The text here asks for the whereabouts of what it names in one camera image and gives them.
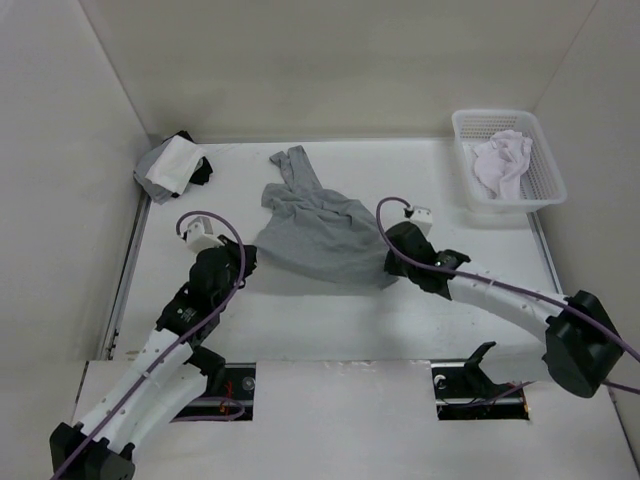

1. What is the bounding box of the grey tank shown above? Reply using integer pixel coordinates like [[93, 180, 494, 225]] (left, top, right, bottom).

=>
[[255, 145, 396, 289], [133, 144, 173, 204]]

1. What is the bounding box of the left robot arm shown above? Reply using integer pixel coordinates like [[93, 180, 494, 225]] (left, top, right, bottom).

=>
[[49, 236, 257, 479]]

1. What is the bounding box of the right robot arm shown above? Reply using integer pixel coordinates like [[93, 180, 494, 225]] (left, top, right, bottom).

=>
[[384, 221, 623, 398]]

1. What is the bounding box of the folded grey tank top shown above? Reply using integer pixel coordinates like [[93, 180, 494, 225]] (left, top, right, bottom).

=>
[[133, 144, 173, 204]]

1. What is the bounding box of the folded white tank top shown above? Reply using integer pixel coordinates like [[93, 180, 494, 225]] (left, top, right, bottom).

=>
[[146, 136, 205, 195]]

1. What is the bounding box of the white tank top in basket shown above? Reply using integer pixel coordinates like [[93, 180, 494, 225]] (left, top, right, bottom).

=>
[[463, 130, 534, 202]]

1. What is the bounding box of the white plastic basket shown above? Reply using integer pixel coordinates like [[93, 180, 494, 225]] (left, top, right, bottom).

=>
[[451, 109, 567, 214]]

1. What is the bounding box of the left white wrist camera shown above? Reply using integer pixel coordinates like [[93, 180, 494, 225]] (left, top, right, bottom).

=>
[[183, 216, 223, 253]]

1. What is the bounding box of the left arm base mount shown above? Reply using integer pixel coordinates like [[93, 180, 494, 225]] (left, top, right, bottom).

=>
[[174, 363, 257, 422]]

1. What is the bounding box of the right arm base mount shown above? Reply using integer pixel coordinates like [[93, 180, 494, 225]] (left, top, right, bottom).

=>
[[431, 342, 530, 421]]

